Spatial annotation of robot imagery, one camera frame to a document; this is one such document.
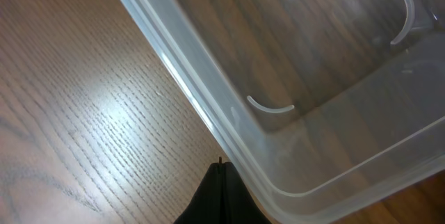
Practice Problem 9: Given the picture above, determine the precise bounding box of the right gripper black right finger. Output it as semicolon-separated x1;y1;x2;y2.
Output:
220;162;270;224

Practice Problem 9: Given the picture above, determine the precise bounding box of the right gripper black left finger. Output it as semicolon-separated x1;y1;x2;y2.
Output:
174;159;222;224

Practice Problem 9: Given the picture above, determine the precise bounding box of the clear plastic container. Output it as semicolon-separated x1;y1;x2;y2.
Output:
121;0;444;223

